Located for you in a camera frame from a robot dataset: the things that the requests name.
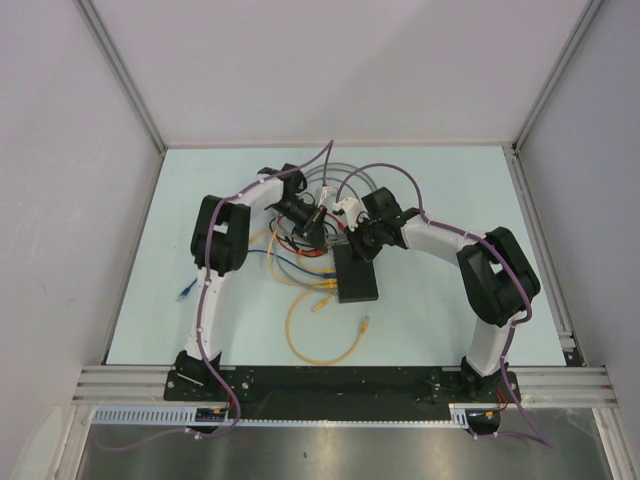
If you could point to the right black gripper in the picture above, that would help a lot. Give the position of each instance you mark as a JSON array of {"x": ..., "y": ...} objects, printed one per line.
[{"x": 357, "y": 249}]

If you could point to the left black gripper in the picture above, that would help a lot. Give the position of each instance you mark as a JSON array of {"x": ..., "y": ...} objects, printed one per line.
[{"x": 315, "y": 235}]

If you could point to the black network switch box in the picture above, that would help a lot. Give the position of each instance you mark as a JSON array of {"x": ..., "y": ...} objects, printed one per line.
[{"x": 356, "y": 280}]

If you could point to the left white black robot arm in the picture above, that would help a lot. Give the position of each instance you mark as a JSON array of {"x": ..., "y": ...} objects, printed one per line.
[{"x": 220, "y": 245}]

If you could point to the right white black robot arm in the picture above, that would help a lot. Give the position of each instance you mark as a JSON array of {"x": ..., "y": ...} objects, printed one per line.
[{"x": 498, "y": 279}]

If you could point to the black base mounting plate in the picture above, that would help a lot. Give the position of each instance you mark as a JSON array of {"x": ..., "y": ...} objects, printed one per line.
[{"x": 368, "y": 394}]

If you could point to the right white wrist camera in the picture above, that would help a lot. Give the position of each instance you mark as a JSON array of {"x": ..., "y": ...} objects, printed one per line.
[{"x": 352, "y": 210}]

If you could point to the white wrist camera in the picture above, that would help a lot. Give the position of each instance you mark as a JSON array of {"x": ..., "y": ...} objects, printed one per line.
[
  {"x": 352, "y": 210},
  {"x": 326, "y": 196}
]

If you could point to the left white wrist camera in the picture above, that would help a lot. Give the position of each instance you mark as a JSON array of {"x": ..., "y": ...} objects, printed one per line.
[{"x": 326, "y": 196}]

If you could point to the aluminium frame rail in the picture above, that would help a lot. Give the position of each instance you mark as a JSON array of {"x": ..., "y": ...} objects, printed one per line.
[{"x": 553, "y": 387}]

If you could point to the grey slotted cable duct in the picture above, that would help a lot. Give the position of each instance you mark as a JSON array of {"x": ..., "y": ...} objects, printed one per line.
[{"x": 180, "y": 416}]

